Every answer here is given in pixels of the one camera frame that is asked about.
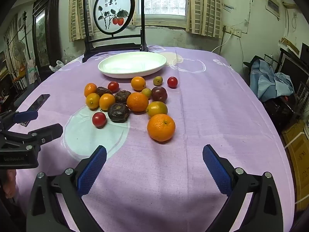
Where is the blue cloth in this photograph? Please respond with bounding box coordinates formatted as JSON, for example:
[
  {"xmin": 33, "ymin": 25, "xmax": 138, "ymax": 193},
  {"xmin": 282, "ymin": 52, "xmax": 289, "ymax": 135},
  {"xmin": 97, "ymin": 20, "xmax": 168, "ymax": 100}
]
[{"xmin": 250, "ymin": 59, "xmax": 295, "ymax": 102}]

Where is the person's left hand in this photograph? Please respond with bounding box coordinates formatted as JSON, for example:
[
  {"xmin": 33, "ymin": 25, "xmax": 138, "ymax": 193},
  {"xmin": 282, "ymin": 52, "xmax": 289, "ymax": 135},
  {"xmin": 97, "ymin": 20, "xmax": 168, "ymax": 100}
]
[{"xmin": 0, "ymin": 169, "xmax": 17, "ymax": 199}]

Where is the smooth round orange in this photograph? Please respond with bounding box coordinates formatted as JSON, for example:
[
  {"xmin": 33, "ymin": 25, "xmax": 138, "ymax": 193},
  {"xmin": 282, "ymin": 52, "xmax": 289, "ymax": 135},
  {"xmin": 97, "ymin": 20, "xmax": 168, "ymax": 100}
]
[{"xmin": 131, "ymin": 76, "xmax": 146, "ymax": 91}]

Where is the cardboard box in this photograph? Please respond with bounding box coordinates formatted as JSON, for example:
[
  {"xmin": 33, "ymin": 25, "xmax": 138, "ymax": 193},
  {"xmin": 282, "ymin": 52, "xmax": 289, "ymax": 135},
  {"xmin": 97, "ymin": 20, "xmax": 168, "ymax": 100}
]
[{"xmin": 282, "ymin": 121, "xmax": 309, "ymax": 211}]

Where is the yellow-green citrus fruit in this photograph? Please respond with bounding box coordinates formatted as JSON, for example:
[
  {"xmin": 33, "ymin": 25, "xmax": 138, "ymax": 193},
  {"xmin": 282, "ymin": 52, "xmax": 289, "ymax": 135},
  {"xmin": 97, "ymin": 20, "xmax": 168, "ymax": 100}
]
[{"xmin": 146, "ymin": 101, "xmax": 168, "ymax": 118}]

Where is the white wall outlet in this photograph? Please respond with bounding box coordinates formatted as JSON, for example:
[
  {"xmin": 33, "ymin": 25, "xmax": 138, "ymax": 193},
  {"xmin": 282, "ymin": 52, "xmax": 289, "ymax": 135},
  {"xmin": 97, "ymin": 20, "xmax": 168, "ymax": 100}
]
[{"xmin": 223, "ymin": 26, "xmax": 242, "ymax": 38}]

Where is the yellow-orange kumquat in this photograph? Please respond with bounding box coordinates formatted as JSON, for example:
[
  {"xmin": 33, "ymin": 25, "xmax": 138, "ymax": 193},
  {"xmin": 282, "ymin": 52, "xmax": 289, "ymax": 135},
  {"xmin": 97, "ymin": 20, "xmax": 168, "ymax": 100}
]
[
  {"xmin": 99, "ymin": 93, "xmax": 116, "ymax": 111},
  {"xmin": 86, "ymin": 93, "xmax": 100, "ymax": 109}
]

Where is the standing fan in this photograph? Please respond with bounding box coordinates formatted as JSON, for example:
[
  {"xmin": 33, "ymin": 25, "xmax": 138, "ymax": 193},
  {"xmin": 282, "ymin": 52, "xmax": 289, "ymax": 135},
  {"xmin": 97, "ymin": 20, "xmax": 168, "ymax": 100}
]
[{"xmin": 16, "ymin": 40, "xmax": 27, "ymax": 66}]

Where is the white power cable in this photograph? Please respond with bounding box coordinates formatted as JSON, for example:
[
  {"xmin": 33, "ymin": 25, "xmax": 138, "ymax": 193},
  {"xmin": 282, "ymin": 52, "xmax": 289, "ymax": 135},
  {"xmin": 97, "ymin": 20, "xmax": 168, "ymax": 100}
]
[{"xmin": 212, "ymin": 32, "xmax": 233, "ymax": 53}]

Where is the beige brick-pattern curtain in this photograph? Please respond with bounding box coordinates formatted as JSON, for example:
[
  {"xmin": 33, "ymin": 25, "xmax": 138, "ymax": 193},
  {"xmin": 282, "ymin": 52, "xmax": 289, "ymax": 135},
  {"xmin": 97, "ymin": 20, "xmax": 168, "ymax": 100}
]
[
  {"xmin": 68, "ymin": 0, "xmax": 94, "ymax": 42},
  {"xmin": 187, "ymin": 0, "xmax": 224, "ymax": 39}
]

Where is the dark brown wrinkled fruit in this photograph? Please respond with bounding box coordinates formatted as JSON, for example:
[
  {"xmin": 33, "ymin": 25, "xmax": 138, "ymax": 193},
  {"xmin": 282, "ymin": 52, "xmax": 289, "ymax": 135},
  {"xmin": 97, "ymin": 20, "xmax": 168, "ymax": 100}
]
[
  {"xmin": 108, "ymin": 103, "xmax": 130, "ymax": 123},
  {"xmin": 114, "ymin": 90, "xmax": 132, "ymax": 104}
]

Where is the purple tablecloth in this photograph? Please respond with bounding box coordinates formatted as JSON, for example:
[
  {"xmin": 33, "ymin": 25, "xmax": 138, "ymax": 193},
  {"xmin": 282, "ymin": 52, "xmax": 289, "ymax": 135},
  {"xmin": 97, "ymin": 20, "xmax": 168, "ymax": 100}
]
[{"xmin": 13, "ymin": 45, "xmax": 296, "ymax": 232}]

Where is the window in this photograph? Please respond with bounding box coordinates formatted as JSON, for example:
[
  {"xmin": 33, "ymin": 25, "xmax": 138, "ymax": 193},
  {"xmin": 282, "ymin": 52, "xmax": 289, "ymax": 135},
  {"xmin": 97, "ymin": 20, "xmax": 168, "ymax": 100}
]
[{"xmin": 97, "ymin": 0, "xmax": 189, "ymax": 26}]

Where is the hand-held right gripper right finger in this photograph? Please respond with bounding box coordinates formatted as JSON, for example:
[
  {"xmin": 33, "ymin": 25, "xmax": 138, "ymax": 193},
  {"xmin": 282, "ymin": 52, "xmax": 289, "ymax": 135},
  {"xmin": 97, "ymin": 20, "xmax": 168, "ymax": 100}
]
[{"xmin": 202, "ymin": 144, "xmax": 284, "ymax": 232}]

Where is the black smartphone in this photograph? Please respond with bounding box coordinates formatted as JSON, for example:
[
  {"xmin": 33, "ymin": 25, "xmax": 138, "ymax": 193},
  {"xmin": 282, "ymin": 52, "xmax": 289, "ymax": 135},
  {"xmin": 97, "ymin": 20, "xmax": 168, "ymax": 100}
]
[{"xmin": 24, "ymin": 94, "xmax": 51, "ymax": 126}]

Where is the white plastic bag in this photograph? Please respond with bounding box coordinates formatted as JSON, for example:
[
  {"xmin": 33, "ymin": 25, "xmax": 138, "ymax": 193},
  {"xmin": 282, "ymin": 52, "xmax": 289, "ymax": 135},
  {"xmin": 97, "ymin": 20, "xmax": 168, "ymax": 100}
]
[{"xmin": 49, "ymin": 60, "xmax": 65, "ymax": 72}]

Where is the large orange mandarin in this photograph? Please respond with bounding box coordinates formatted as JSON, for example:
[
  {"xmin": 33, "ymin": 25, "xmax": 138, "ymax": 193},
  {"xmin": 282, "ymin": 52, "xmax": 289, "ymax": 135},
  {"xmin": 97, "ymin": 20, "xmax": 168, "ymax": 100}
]
[{"xmin": 147, "ymin": 113, "xmax": 176, "ymax": 142}]

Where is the medium orange mandarin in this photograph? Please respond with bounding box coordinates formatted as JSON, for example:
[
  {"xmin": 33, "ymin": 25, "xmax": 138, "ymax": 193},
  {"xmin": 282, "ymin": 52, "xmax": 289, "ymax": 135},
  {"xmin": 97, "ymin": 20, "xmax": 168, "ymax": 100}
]
[{"xmin": 126, "ymin": 92, "xmax": 149, "ymax": 112}]

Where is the dark wooden mirror cabinet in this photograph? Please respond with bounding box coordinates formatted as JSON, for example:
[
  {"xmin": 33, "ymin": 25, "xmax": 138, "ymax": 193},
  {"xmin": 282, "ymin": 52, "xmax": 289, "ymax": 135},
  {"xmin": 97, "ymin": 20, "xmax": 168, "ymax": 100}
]
[{"xmin": 32, "ymin": 0, "xmax": 64, "ymax": 73}]

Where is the dark brown date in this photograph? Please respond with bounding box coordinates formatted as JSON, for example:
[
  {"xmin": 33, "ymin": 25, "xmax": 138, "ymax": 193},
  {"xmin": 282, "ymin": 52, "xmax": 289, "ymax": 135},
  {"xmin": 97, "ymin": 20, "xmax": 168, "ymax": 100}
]
[{"xmin": 96, "ymin": 86, "xmax": 113, "ymax": 97}]

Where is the white oval plate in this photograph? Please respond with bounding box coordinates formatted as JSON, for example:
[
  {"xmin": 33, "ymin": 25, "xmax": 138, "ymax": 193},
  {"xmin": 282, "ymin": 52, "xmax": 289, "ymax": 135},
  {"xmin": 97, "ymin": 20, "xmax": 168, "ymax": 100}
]
[{"xmin": 98, "ymin": 51, "xmax": 167, "ymax": 79}]

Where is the purple passion fruit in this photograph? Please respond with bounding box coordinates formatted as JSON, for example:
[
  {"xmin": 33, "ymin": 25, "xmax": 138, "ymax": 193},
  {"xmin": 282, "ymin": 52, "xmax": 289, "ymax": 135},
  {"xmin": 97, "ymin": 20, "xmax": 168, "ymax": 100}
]
[{"xmin": 151, "ymin": 86, "xmax": 168, "ymax": 103}]

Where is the small orange mandarin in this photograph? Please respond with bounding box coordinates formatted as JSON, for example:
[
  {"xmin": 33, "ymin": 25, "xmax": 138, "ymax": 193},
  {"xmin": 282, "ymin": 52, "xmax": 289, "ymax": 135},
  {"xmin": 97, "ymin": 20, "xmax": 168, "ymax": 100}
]
[{"xmin": 84, "ymin": 83, "xmax": 97, "ymax": 97}]

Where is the black hat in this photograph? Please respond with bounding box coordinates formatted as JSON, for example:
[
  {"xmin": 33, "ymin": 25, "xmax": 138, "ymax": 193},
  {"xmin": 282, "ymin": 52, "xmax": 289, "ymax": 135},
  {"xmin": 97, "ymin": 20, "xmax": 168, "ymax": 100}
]
[{"xmin": 243, "ymin": 55, "xmax": 261, "ymax": 71}]

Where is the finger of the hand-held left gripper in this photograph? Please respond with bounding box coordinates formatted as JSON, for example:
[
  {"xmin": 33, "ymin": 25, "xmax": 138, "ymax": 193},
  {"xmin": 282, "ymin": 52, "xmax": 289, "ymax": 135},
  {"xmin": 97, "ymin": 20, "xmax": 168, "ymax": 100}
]
[
  {"xmin": 5, "ymin": 123, "xmax": 64, "ymax": 151},
  {"xmin": 0, "ymin": 110, "xmax": 38, "ymax": 132}
]

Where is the black monitor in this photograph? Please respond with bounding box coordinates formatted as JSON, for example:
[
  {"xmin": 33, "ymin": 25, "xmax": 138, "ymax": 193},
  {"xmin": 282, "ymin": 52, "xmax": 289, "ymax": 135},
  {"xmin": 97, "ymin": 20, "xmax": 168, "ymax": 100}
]
[{"xmin": 280, "ymin": 58, "xmax": 309, "ymax": 89}]

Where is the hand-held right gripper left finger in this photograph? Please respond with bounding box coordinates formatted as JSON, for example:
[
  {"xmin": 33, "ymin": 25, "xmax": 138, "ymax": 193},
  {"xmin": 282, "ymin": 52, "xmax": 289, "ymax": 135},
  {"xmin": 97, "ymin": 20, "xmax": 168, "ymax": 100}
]
[{"xmin": 26, "ymin": 145, "xmax": 107, "ymax": 232}]

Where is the wall electrical box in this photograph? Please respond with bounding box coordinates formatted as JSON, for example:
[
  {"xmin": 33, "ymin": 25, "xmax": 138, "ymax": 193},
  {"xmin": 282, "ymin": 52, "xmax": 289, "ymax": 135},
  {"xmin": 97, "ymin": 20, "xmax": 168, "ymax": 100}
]
[{"xmin": 266, "ymin": 0, "xmax": 282, "ymax": 20}]

